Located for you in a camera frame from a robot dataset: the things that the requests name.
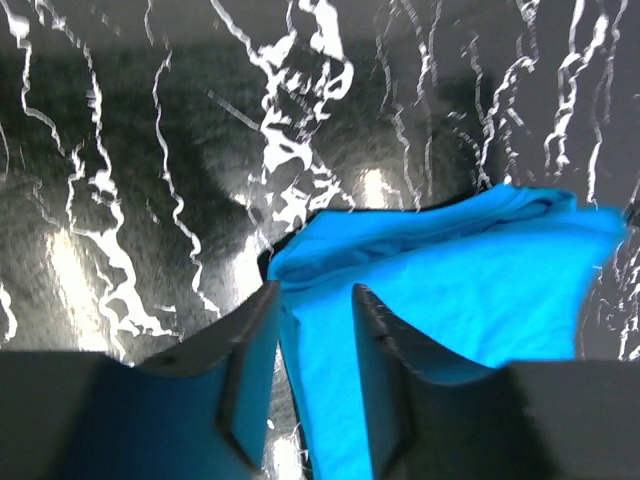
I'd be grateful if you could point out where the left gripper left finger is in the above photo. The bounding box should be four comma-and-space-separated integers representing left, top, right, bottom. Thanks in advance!
1, 281, 279, 479

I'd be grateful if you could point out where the blue t shirt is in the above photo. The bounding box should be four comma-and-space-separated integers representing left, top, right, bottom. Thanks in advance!
267, 184, 628, 479

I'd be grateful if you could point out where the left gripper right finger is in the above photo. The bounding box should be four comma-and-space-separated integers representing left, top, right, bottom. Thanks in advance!
352, 284, 639, 479

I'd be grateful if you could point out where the black marbled table mat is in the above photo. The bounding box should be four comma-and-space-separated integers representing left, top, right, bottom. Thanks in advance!
1, 1, 639, 479

